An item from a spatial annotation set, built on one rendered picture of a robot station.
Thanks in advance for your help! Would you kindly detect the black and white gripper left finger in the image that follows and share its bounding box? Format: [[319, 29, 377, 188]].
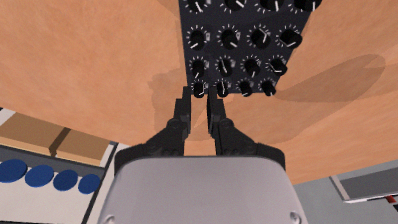
[[114, 86, 191, 177]]

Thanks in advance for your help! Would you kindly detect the black knob box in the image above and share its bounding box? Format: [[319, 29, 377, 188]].
[[178, 0, 322, 98]]

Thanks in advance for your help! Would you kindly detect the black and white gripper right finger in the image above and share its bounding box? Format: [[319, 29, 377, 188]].
[[207, 86, 286, 172]]

